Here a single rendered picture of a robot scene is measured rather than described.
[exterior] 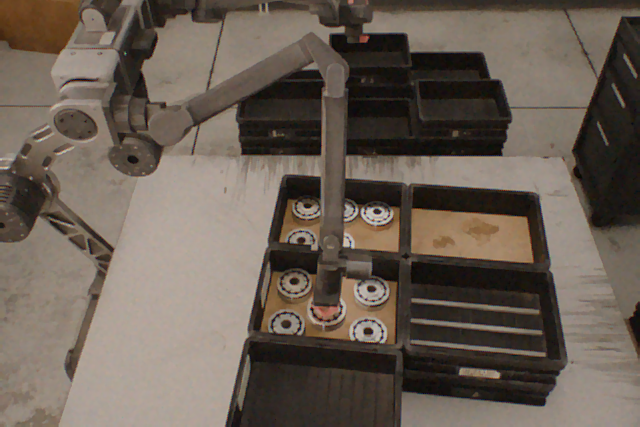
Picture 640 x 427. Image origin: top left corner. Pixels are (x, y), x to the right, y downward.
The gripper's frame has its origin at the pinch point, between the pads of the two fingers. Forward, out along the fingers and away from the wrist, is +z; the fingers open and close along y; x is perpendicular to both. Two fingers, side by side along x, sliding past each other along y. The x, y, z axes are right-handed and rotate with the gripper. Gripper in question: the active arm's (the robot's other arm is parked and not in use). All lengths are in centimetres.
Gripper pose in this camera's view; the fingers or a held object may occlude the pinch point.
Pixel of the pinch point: (326, 306)
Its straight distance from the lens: 165.9
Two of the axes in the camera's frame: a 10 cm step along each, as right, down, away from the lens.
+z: -0.4, 6.8, 7.3
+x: -9.9, -1.2, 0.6
